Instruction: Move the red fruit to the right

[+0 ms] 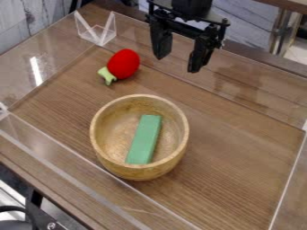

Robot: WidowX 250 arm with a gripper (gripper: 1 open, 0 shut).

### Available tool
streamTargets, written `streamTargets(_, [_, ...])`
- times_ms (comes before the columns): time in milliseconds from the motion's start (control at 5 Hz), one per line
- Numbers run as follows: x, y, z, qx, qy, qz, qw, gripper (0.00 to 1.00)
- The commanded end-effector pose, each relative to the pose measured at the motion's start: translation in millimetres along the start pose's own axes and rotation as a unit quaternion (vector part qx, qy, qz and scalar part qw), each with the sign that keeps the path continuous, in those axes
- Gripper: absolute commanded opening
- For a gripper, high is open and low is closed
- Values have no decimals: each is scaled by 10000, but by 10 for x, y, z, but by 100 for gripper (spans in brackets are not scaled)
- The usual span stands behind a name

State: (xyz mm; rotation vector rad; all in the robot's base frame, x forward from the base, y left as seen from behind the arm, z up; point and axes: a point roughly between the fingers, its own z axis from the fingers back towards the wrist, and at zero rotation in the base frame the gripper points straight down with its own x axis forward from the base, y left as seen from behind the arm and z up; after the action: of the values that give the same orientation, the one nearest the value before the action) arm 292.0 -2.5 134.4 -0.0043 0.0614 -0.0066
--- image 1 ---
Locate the green rectangular block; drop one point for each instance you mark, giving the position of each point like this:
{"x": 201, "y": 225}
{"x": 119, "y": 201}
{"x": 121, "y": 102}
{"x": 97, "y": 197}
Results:
{"x": 144, "y": 140}

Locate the metal table leg background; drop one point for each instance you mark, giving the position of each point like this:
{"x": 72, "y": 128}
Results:
{"x": 284, "y": 31}

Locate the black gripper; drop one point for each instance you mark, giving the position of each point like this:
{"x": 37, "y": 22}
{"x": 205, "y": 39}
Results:
{"x": 176, "y": 13}

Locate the wooden bowl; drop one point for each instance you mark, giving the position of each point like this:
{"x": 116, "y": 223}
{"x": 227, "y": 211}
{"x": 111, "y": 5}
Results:
{"x": 112, "y": 129}

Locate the clear acrylic corner bracket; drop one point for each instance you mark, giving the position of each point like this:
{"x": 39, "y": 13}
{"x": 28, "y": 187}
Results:
{"x": 96, "y": 34}

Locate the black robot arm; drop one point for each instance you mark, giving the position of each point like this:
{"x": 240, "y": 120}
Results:
{"x": 203, "y": 30}

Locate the black table frame leg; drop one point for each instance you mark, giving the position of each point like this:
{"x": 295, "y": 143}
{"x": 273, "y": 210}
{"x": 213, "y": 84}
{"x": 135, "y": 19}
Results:
{"x": 43, "y": 220}

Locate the red plush fruit green stem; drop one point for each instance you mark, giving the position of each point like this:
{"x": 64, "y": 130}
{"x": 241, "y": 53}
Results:
{"x": 120, "y": 67}

